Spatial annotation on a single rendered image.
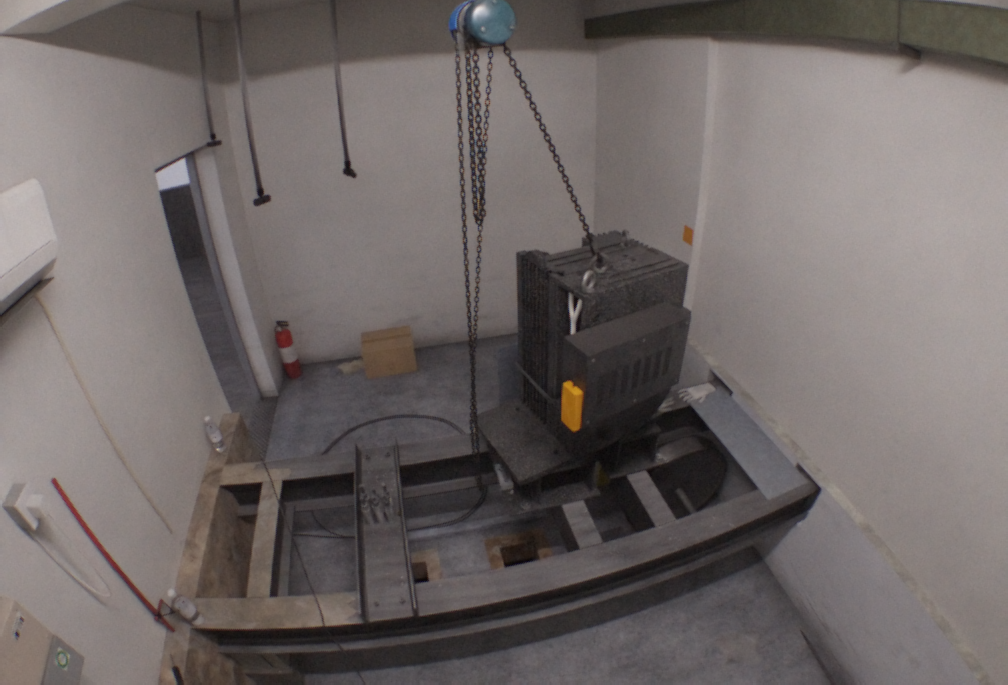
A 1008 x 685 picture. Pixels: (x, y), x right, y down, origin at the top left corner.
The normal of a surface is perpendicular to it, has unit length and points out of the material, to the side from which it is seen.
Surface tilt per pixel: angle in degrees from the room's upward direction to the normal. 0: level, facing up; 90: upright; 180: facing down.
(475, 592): 0
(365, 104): 90
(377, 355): 90
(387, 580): 0
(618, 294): 90
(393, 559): 0
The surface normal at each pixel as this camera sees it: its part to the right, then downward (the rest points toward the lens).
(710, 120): 0.23, 0.46
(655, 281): 0.47, 0.41
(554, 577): -0.04, -0.88
